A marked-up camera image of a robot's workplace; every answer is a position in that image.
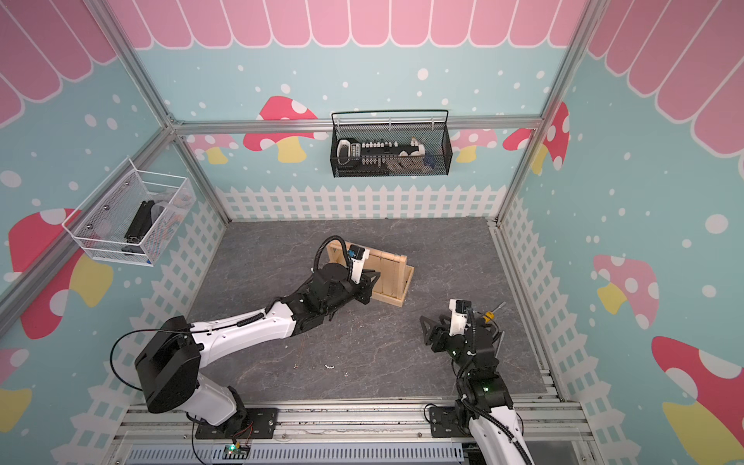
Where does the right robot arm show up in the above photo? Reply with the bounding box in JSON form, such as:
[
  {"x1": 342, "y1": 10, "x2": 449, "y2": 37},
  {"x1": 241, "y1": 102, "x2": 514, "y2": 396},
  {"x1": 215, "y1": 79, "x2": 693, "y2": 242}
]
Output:
[{"x1": 420, "y1": 300, "x2": 534, "y2": 464}]

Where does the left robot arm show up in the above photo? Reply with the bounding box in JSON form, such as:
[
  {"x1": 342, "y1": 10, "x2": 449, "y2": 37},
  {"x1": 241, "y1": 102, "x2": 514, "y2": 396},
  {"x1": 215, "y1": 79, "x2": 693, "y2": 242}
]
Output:
[{"x1": 134, "y1": 236, "x2": 381, "y2": 441}]

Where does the green lit circuit board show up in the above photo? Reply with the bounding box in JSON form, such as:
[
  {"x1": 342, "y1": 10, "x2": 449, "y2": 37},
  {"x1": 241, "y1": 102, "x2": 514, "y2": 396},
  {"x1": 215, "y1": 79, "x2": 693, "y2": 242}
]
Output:
[{"x1": 222, "y1": 443, "x2": 251, "y2": 460}]

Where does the black box in white basket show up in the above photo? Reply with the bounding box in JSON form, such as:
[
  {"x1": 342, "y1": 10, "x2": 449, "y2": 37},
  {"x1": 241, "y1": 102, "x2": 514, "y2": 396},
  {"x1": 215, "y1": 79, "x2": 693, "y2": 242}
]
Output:
[{"x1": 124, "y1": 201, "x2": 155, "y2": 244}]

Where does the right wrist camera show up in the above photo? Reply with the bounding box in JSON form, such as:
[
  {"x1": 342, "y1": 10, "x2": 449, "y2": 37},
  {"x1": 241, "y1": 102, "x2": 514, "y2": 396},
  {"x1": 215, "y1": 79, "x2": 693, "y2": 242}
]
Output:
[{"x1": 449, "y1": 298, "x2": 472, "y2": 336}]

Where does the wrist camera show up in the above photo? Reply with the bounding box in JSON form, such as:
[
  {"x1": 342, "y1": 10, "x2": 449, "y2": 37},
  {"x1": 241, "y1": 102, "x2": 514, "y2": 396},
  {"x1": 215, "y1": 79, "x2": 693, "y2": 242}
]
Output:
[
  {"x1": 449, "y1": 298, "x2": 472, "y2": 336},
  {"x1": 347, "y1": 244, "x2": 370, "y2": 284}
]

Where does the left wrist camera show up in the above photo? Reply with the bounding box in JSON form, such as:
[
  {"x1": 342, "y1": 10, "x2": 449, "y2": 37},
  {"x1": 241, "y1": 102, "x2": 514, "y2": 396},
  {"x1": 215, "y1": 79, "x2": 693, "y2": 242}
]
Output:
[{"x1": 347, "y1": 244, "x2": 370, "y2": 284}]

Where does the yellow handled screwdriver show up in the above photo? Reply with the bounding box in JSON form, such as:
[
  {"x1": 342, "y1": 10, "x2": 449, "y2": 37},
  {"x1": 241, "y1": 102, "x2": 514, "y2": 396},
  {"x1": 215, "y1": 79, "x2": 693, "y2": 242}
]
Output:
[{"x1": 482, "y1": 301, "x2": 506, "y2": 324}]

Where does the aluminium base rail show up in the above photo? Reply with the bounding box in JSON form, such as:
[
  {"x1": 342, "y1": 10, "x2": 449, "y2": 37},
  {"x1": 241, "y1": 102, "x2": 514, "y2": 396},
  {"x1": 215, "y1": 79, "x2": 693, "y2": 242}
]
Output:
[{"x1": 103, "y1": 395, "x2": 603, "y2": 464}]

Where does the black wire mesh basket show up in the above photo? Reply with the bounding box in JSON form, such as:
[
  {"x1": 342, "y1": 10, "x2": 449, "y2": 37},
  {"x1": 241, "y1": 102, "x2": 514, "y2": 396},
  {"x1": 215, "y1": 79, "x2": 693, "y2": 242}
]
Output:
[{"x1": 329, "y1": 110, "x2": 453, "y2": 177}]

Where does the white wire mesh basket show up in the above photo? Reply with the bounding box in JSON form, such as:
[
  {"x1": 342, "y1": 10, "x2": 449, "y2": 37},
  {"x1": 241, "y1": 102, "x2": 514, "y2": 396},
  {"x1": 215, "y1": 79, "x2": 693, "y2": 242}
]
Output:
[{"x1": 62, "y1": 159, "x2": 197, "y2": 267}]

